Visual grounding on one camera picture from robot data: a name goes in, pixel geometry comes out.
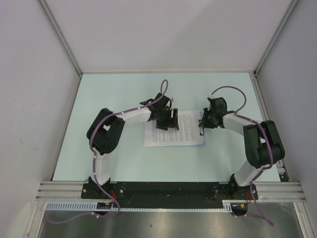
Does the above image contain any right aluminium corner post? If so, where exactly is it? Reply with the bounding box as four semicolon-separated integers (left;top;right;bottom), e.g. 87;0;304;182
253;0;301;76

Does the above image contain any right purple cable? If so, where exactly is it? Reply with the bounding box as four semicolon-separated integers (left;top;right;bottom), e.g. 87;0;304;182
208;85;275;227

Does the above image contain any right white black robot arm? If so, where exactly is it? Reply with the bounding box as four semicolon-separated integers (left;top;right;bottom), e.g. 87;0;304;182
199;96;285;199

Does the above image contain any white paper sheet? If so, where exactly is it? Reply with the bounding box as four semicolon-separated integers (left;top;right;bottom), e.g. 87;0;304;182
143;110;205;147

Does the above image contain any aluminium front rail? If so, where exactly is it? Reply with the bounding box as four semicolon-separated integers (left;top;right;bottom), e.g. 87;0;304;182
37;181;306;202

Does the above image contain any white slotted cable duct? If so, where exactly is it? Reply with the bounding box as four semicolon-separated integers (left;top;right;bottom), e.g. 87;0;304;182
46;200;235;213

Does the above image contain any aluminium corner post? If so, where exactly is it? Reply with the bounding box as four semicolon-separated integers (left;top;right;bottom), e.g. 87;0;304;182
253;0;301;76
36;0;83;78

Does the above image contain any left aluminium corner post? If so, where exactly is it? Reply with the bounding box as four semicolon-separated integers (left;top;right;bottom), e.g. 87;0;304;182
36;0;83;78

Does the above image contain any right aluminium side rail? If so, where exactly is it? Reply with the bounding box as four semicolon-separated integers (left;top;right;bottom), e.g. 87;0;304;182
249;72;290;182

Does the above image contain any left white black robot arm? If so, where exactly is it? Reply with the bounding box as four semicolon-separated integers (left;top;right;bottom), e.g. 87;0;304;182
87;93;179;198

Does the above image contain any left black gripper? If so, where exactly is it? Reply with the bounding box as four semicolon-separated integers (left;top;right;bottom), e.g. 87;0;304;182
155;108;178;130

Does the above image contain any metal clipboard clip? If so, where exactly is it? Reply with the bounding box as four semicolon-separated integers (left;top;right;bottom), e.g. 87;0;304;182
198;119;205;136

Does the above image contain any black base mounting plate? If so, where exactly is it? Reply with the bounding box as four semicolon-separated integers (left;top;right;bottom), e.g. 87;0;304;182
81;180;258;209

